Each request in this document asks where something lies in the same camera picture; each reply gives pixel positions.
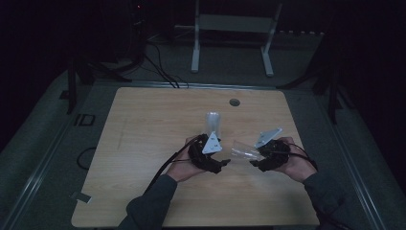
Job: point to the white metal stand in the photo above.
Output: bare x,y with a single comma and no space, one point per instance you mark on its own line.
234,24

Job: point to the single clear plastic cup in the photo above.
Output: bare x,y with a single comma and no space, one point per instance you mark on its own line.
245,150

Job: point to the grey tape piece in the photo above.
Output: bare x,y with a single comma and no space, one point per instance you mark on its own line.
81,197

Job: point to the black tripod stand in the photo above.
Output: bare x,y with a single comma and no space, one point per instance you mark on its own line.
330,80

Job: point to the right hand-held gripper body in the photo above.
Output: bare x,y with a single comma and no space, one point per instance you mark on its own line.
271,153

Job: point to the person's right hand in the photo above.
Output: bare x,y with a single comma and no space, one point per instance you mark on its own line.
298,166

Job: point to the person's left hand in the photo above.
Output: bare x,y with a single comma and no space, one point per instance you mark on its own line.
183,167

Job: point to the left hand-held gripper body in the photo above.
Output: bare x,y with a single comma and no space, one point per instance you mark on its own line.
204,153

